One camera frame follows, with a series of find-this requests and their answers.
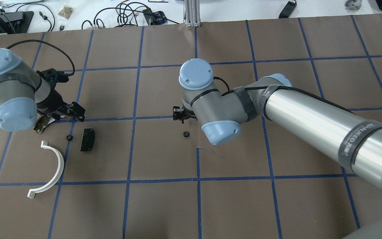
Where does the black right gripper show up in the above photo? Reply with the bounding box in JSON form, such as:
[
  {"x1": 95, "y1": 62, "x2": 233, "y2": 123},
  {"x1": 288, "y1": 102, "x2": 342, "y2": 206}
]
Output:
[{"x1": 172, "y1": 106, "x2": 197, "y2": 124}]

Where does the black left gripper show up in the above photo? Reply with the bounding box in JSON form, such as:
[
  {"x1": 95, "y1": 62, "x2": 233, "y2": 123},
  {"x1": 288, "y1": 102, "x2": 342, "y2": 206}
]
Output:
[{"x1": 34, "y1": 68, "x2": 86, "y2": 121}]

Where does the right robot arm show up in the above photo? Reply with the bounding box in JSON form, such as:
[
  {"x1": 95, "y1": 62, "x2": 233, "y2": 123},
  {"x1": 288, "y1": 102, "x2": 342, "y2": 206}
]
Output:
[{"x1": 173, "y1": 58, "x2": 382, "y2": 239}]

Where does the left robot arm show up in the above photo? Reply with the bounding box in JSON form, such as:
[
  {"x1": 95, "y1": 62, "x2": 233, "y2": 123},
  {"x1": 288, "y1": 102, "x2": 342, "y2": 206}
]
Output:
[{"x1": 0, "y1": 48, "x2": 86, "y2": 133}]

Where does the olive green brake shoe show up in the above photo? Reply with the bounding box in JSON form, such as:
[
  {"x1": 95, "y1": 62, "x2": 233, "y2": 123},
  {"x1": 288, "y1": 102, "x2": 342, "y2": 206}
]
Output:
[{"x1": 33, "y1": 116, "x2": 56, "y2": 134}]

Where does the black brake pad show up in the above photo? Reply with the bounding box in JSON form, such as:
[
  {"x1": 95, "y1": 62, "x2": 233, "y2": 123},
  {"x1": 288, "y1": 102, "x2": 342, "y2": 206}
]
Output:
[{"x1": 80, "y1": 128, "x2": 95, "y2": 152}]

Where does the black power adapter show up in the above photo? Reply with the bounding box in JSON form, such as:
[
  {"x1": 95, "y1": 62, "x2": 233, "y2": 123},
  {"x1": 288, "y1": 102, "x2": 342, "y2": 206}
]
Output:
[{"x1": 278, "y1": 0, "x2": 297, "y2": 19}]

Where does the white curved plastic bracket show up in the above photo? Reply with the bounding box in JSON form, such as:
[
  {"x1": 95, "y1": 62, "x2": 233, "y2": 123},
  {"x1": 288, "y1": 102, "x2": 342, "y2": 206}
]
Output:
[{"x1": 27, "y1": 141, "x2": 65, "y2": 199}]

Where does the aluminium frame post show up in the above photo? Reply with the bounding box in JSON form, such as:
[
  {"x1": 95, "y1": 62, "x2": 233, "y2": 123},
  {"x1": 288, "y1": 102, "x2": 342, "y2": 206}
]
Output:
[{"x1": 183, "y1": 0, "x2": 201, "y2": 27}]

